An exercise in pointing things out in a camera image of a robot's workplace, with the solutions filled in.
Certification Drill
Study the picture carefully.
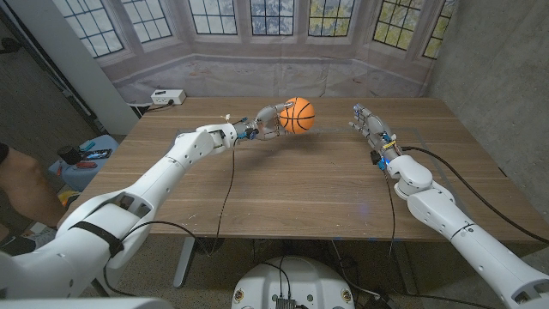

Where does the black power strip cable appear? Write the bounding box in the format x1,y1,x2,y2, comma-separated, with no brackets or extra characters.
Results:
144,100,175,114

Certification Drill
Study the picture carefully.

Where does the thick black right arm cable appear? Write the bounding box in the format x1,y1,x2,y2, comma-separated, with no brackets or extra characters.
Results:
401,146,549,245

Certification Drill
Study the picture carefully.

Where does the grey table leg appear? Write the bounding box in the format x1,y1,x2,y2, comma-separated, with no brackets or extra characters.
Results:
172,237,197,289
389,240,419,296

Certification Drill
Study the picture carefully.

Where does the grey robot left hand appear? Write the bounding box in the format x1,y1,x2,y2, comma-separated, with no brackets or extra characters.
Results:
233,101,297,142

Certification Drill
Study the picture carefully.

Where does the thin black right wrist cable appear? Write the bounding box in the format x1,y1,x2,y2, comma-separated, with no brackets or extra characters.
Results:
383,167,396,267

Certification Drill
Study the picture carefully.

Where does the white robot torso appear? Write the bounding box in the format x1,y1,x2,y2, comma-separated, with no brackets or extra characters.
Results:
231,256,356,309

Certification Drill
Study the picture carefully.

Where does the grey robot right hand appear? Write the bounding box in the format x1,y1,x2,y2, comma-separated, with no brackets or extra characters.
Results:
347,102,402,161

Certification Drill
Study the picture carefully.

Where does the black round fan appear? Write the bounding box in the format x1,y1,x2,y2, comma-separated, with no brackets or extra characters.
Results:
195,237,225,255

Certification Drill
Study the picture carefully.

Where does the yellow object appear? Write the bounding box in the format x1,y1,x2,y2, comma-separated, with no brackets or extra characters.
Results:
57,190,81,208

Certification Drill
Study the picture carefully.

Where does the printed window backdrop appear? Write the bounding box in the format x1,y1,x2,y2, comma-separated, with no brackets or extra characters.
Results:
51,0,458,104

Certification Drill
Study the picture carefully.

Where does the white power strip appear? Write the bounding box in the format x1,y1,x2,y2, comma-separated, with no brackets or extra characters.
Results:
150,88,187,106

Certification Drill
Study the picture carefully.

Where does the grey black sneaker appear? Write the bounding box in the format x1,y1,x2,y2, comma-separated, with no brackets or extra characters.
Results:
0,233,39,258

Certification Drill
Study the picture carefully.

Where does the blue stool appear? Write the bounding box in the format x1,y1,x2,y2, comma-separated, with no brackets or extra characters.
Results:
47,135,120,193

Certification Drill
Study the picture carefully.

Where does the black phone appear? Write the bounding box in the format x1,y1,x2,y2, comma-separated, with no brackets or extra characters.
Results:
81,148,113,161

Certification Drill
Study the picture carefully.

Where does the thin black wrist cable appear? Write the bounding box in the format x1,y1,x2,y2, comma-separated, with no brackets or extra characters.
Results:
383,167,396,267
101,137,238,298

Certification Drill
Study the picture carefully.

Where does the person bare leg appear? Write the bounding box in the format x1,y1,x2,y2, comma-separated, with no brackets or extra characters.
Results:
0,143,66,228

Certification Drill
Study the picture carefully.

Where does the orange mini basketball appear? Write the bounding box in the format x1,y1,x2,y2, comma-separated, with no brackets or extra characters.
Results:
279,96,317,135

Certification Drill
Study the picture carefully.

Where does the thin black left wrist cable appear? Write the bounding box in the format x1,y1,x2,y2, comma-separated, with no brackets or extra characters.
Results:
101,137,238,298

